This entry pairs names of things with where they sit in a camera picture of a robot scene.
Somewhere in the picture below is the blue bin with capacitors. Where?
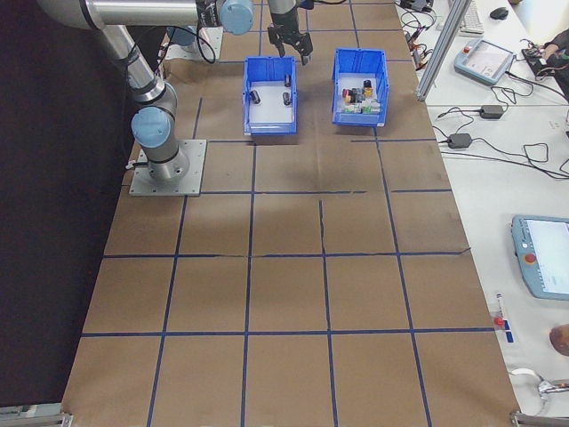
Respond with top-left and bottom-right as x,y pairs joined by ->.
242,55 -> 299,137

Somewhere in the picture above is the blue bin with buttons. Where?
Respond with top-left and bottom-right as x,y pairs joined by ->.
332,47 -> 389,129

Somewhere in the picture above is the white foam pad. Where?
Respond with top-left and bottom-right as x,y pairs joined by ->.
247,82 -> 294,126
340,77 -> 381,115

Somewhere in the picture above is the white keyboard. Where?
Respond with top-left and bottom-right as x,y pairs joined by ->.
457,0 -> 485,36

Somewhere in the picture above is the light blue teach pendant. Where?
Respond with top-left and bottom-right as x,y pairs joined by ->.
453,37 -> 519,88
509,213 -> 569,301

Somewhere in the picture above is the white marker red cap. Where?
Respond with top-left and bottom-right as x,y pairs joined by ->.
494,292 -> 508,330

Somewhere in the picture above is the brown round object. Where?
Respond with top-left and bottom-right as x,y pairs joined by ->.
549,324 -> 569,356

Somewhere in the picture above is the silver metal clamp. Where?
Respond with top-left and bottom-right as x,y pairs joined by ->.
509,367 -> 569,404

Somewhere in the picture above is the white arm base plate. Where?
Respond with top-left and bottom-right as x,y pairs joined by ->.
128,139 -> 209,197
163,25 -> 224,62

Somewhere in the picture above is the aluminium profile post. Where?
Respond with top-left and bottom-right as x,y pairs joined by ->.
415,0 -> 473,101

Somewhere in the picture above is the black electronics with wires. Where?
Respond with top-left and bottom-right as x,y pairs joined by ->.
520,37 -> 569,82

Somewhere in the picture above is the black frame cover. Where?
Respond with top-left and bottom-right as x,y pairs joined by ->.
0,0 -> 148,408

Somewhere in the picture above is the aluminium profile rail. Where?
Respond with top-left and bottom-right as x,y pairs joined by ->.
0,403 -> 73,427
509,409 -> 569,427

